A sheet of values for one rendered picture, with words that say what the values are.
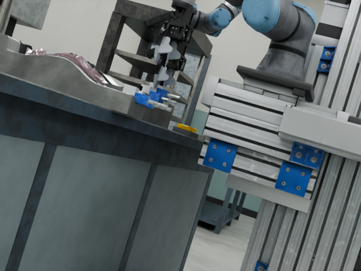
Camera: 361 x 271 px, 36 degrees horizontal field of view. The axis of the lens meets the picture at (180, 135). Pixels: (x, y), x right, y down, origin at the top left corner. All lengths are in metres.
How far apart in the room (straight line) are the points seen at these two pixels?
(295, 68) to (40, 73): 0.74
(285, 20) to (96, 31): 7.68
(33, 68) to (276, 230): 0.93
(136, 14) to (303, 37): 4.57
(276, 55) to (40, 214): 0.81
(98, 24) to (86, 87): 7.70
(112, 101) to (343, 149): 0.63
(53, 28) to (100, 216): 7.87
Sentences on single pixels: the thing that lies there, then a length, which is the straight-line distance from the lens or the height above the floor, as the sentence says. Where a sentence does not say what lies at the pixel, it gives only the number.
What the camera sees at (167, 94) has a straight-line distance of 2.16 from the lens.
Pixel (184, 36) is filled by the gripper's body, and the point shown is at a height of 1.11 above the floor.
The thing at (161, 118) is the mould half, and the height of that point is 0.83.
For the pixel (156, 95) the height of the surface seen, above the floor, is 0.89.
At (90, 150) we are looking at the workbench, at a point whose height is 0.67.
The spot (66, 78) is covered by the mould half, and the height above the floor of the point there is 0.85.
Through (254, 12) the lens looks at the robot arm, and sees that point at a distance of 1.61.
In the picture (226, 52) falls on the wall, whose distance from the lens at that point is 8.60.
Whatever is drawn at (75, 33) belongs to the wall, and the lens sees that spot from 9.33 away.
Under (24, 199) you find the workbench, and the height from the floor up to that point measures 0.52.
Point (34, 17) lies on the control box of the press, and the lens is 2.66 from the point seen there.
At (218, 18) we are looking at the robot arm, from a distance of 2.08.
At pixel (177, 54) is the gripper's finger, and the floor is 1.05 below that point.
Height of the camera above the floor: 0.78
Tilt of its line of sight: level
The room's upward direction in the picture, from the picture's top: 17 degrees clockwise
